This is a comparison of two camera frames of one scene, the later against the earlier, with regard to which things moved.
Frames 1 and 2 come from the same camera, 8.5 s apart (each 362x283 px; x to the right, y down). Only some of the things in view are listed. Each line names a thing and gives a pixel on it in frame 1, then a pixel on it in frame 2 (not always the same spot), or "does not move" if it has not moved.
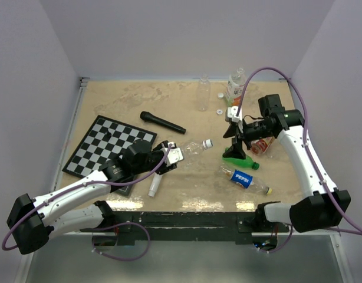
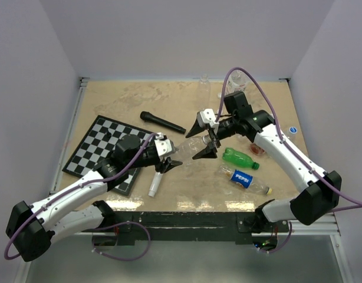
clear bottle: x=204 y=93 does not move
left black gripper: x=164 y=168 does not move
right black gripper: x=236 y=150 to x=210 y=151
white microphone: x=154 y=184 does not move
